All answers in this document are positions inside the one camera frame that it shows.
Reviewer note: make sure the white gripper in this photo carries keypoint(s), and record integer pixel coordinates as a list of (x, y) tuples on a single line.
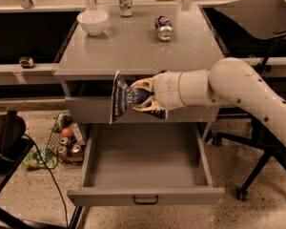
[(167, 90)]

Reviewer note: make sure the blue chip bag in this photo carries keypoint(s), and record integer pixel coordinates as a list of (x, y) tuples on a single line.
[(123, 98)]

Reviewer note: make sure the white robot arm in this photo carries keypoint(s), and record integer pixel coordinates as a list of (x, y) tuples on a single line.
[(230, 81)]

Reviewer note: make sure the grey drawer cabinet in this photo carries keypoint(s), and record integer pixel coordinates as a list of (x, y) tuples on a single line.
[(129, 45)]

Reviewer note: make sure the closed grey top drawer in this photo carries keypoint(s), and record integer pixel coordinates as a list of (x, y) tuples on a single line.
[(86, 109)]

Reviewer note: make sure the open grey middle drawer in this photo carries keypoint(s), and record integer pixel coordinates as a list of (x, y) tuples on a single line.
[(145, 164)]

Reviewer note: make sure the green chip bag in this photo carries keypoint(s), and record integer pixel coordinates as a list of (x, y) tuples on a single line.
[(62, 121)]

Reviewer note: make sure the lying blue pepsi can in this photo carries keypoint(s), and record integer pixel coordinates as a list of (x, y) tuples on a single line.
[(163, 27)]

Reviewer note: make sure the orange fruit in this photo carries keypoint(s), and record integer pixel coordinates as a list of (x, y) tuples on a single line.
[(67, 132)]

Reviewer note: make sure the red soda can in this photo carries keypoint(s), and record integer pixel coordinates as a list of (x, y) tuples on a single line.
[(76, 150)]

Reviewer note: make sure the white bowl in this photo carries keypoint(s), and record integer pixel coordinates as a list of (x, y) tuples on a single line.
[(93, 21)]

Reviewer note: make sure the silver soda can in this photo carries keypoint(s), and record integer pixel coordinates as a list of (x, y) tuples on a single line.
[(64, 141)]

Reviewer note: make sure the upright green soda can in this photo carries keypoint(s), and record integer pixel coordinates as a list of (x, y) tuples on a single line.
[(126, 7)]

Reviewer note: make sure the yellow tape measure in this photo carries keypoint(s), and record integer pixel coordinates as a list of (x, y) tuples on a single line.
[(26, 62)]

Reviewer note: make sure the black office chair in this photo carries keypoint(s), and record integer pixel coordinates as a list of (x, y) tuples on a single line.
[(252, 31)]

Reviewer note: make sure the black chair left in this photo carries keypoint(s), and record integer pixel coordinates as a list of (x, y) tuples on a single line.
[(14, 146)]

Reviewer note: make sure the wire basket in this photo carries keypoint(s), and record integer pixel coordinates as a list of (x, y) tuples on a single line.
[(64, 153)]

